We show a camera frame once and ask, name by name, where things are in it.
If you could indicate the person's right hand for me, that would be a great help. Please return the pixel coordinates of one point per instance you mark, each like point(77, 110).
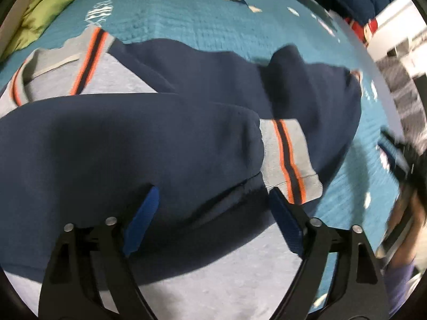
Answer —
point(402, 216)

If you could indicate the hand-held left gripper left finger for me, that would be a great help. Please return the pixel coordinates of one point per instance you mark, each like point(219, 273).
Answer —
point(142, 218)

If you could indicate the person's right forearm purple sleeve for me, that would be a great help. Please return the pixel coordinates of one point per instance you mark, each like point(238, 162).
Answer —
point(400, 285)

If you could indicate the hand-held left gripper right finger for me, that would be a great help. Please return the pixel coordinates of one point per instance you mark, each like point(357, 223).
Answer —
point(286, 221)

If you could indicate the red and white cloth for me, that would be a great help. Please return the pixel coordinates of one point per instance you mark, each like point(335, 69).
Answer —
point(363, 28)

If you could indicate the teal quilted bedspread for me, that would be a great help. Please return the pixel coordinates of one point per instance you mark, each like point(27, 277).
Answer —
point(200, 16)

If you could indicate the grey patterned rug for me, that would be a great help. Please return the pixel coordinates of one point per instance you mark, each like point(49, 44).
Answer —
point(402, 90)

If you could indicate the green blanket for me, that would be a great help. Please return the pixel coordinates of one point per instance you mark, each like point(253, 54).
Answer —
point(50, 3)

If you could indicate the navy and grey striped sweatshirt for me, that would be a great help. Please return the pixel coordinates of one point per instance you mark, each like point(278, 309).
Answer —
point(150, 146)

